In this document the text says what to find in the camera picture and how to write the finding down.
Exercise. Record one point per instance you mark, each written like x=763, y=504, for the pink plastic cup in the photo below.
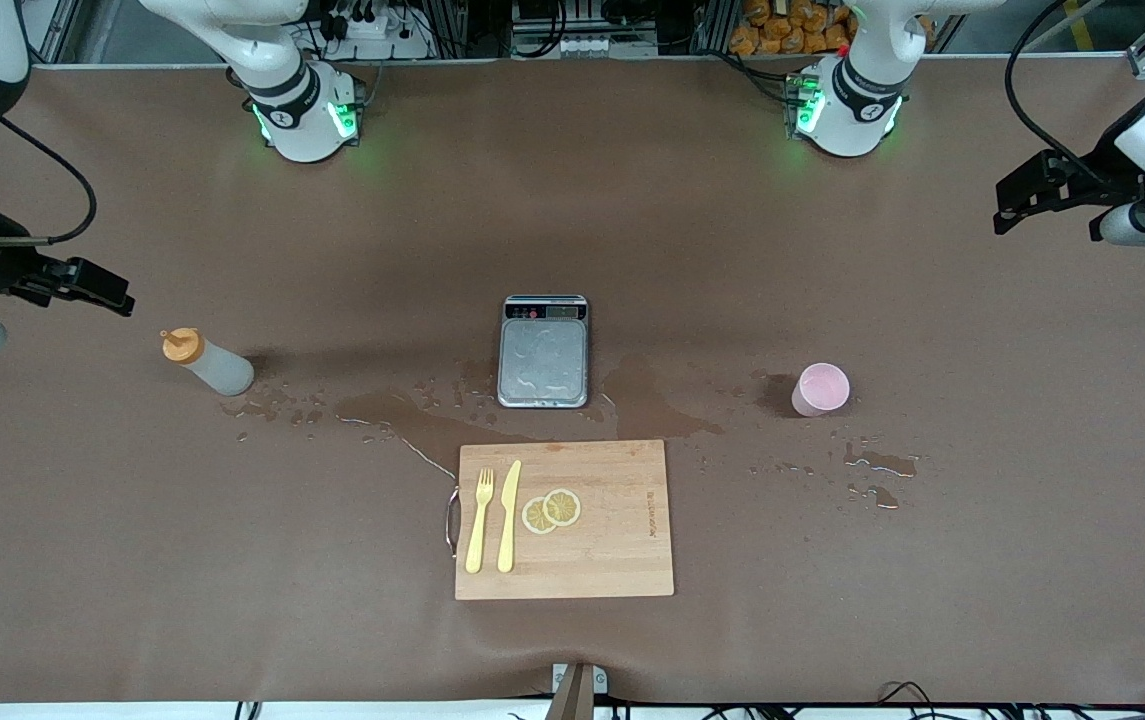
x=820, y=390

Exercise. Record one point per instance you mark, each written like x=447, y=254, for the wooden cutting board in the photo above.
x=612, y=540

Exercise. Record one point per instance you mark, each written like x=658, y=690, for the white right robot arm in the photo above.
x=297, y=120

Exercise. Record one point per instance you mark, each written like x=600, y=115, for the translucent sauce bottle orange cap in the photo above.
x=217, y=365

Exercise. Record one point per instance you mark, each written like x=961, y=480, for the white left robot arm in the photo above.
x=847, y=115

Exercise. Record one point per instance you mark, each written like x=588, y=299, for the lemon slice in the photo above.
x=562, y=506
x=534, y=518

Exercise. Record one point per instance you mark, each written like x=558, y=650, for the metal table edge bracket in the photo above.
x=579, y=690

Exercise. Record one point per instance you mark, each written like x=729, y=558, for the yellow plastic fork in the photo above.
x=477, y=530

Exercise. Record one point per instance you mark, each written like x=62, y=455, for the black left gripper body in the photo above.
x=1105, y=170

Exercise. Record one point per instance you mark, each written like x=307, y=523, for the white power strip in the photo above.
x=372, y=35

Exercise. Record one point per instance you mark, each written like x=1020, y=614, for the yellow plastic knife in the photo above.
x=508, y=520

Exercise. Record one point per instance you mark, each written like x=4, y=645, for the silver kitchen scale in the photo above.
x=543, y=360

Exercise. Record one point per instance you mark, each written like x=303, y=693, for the orange snack packs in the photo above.
x=792, y=30

